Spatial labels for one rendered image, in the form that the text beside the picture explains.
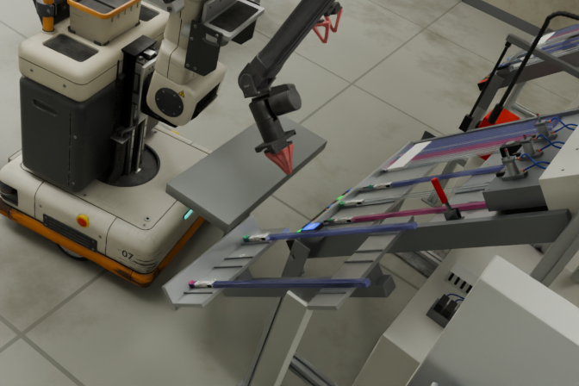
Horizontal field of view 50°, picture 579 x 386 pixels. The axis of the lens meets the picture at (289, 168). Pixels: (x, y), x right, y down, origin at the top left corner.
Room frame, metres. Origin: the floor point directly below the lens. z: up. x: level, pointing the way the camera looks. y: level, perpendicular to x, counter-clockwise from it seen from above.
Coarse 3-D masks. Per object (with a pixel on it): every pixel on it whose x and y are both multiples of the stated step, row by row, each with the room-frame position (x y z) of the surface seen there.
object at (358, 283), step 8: (248, 280) 0.90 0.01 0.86; (256, 280) 0.89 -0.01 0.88; (264, 280) 0.88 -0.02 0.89; (272, 280) 0.87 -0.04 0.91; (280, 280) 0.87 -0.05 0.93; (288, 280) 0.86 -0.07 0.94; (296, 280) 0.85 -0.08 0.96; (304, 280) 0.85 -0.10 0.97; (312, 280) 0.84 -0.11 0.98; (320, 280) 0.83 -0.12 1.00; (328, 280) 0.83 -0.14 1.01; (336, 280) 0.82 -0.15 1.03; (344, 280) 0.81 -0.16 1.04; (352, 280) 0.81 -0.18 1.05; (360, 280) 0.80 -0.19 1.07; (368, 280) 0.80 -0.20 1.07
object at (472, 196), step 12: (564, 120) 1.62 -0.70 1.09; (576, 120) 1.59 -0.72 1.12; (492, 156) 1.47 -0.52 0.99; (468, 180) 1.33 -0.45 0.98; (480, 180) 1.31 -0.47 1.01; (468, 192) 1.25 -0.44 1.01; (480, 192) 1.23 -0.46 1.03; (444, 216) 1.14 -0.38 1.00; (468, 216) 1.10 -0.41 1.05; (480, 216) 1.09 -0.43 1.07
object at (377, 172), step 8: (408, 144) 1.79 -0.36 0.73; (400, 152) 1.73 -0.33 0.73; (392, 160) 1.68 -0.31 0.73; (368, 176) 1.55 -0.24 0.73; (376, 176) 1.57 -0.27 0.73; (360, 184) 1.50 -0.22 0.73; (368, 184) 1.52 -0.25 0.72; (352, 192) 1.45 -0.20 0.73; (344, 200) 1.41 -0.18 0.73; (336, 208) 1.36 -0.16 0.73; (320, 216) 1.30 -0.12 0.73; (328, 216) 1.32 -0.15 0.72
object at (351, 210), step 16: (384, 176) 1.57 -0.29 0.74; (400, 176) 1.53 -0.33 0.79; (416, 176) 1.48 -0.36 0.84; (368, 192) 1.46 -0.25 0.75; (384, 192) 1.42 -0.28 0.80; (400, 192) 1.38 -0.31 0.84; (352, 208) 1.36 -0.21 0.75; (368, 208) 1.33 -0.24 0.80; (384, 208) 1.29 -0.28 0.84; (336, 224) 1.26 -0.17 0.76; (352, 224) 1.23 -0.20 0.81; (368, 224) 1.21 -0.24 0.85
